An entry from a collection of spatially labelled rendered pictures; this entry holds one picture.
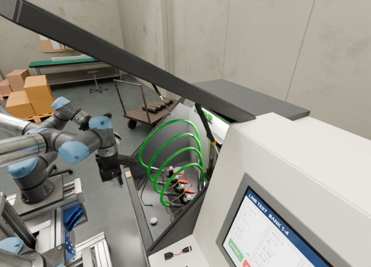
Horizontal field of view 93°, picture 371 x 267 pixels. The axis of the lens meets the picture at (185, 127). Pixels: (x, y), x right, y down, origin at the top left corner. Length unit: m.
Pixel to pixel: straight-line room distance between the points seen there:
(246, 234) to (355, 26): 2.08
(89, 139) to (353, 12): 2.31
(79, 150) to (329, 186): 0.66
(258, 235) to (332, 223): 0.21
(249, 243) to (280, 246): 0.11
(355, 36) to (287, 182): 1.96
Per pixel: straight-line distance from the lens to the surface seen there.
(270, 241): 0.62
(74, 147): 0.64
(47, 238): 1.23
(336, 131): 0.96
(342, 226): 0.51
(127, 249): 2.13
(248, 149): 0.59
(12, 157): 0.69
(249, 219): 0.64
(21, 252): 0.83
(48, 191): 1.28
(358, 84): 2.35
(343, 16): 2.40
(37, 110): 5.14
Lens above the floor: 1.84
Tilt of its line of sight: 29 degrees down
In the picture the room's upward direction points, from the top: straight up
